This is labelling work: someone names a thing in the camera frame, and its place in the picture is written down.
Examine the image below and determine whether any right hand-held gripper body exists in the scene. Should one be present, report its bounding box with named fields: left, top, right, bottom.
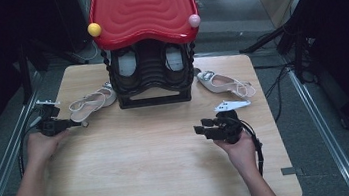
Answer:
left=211, top=98, right=256, bottom=147

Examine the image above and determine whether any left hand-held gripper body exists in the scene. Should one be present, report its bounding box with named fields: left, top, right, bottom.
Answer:
left=33, top=97, right=67, bottom=139

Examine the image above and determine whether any white slingback heel shoe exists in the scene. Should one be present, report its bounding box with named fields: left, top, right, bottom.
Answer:
left=193, top=61, right=259, bottom=110
left=66, top=81, right=121, bottom=129

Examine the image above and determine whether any black leather shoe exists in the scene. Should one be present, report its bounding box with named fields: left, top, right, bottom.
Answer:
left=111, top=45, right=144, bottom=93
left=159, top=40, right=193, bottom=87

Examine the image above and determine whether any red and black shoe rack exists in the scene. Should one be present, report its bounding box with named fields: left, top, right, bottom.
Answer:
left=84, top=0, right=211, bottom=113

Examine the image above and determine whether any person's left hand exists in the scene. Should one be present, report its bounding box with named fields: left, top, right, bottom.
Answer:
left=25, top=129, right=73, bottom=167

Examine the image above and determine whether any person's right hand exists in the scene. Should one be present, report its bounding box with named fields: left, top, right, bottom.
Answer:
left=213, top=130, right=261, bottom=181

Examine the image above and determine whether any grey tape strip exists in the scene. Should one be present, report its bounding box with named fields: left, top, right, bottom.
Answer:
left=281, top=165, right=305, bottom=178

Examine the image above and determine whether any black metal stand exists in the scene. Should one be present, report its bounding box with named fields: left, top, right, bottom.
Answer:
left=235, top=10, right=315, bottom=91

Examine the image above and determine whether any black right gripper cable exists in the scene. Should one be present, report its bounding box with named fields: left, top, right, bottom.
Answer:
left=239, top=117, right=268, bottom=179

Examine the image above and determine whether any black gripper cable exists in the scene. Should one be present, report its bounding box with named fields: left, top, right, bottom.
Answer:
left=12, top=107, right=53, bottom=180
left=239, top=117, right=268, bottom=179

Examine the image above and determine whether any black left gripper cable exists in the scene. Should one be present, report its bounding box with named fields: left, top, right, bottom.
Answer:
left=12, top=107, right=53, bottom=180

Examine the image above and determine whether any white floor cable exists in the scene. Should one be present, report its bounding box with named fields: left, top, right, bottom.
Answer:
left=69, top=40, right=101, bottom=65

